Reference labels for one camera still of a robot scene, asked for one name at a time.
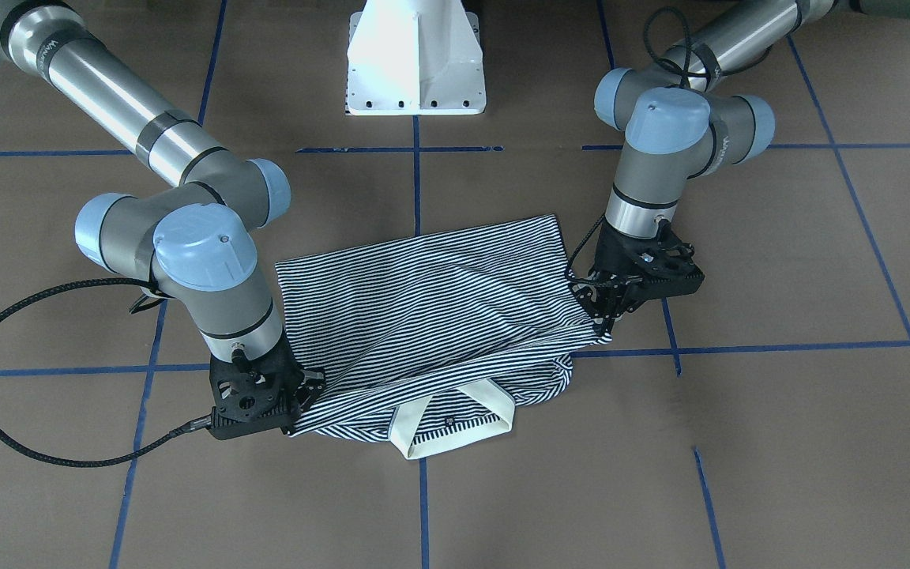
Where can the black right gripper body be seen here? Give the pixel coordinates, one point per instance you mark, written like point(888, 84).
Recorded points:
point(295, 377)

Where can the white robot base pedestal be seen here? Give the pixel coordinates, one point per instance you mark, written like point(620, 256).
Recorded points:
point(414, 58)

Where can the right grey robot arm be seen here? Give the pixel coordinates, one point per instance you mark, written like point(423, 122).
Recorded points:
point(191, 243)

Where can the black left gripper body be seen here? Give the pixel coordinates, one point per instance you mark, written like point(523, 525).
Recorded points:
point(611, 255)

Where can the navy white striped polo shirt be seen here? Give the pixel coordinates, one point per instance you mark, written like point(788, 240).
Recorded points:
point(434, 342)

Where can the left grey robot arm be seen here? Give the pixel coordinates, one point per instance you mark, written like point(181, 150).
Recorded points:
point(675, 129)

